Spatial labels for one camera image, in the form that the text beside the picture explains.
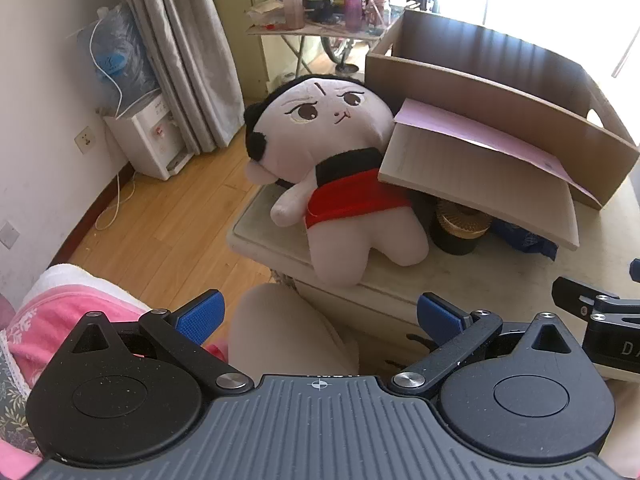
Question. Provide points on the teal cup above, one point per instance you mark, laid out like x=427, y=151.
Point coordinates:
x=397, y=8

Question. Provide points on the grey floral cloth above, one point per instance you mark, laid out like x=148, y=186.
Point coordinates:
x=12, y=400

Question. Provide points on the dark glass teapot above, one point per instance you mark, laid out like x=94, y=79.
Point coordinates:
x=319, y=2

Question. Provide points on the purple tumbler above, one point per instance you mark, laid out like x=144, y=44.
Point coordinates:
x=355, y=7

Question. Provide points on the pink blanket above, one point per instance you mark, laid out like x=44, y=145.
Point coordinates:
x=60, y=310

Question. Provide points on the black jar with gold lid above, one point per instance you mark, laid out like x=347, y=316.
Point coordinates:
x=455, y=242

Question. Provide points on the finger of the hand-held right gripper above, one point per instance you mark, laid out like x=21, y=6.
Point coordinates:
x=636, y=270
x=570, y=292

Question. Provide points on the folding table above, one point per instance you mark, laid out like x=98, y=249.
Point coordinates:
x=320, y=30

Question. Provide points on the grey curtain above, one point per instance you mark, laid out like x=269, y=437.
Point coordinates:
x=185, y=60

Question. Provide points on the yellow-green cabinet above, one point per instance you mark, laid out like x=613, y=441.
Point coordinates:
x=240, y=10

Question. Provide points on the person's leg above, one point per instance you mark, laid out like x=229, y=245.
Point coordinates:
x=290, y=330

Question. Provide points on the blue water bottle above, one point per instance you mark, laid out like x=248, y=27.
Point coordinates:
x=117, y=60

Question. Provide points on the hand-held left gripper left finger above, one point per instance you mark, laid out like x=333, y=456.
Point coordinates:
x=200, y=315

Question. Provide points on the plush doll with black hair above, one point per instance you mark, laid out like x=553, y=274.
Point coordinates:
x=325, y=135

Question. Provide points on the white wall switch plate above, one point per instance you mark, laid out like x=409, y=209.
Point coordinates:
x=9, y=234

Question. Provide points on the brown cardboard box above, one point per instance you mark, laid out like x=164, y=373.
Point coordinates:
x=450, y=85

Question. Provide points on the white wall socket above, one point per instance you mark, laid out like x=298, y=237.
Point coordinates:
x=86, y=139

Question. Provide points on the clear glass jar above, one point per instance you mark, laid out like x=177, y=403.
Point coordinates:
x=380, y=14

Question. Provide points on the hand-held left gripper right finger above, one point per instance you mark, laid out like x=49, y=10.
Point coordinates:
x=440, y=312

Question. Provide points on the teal wet wipes pack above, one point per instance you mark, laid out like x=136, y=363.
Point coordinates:
x=525, y=240

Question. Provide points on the pink cup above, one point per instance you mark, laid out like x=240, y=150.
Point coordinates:
x=294, y=7

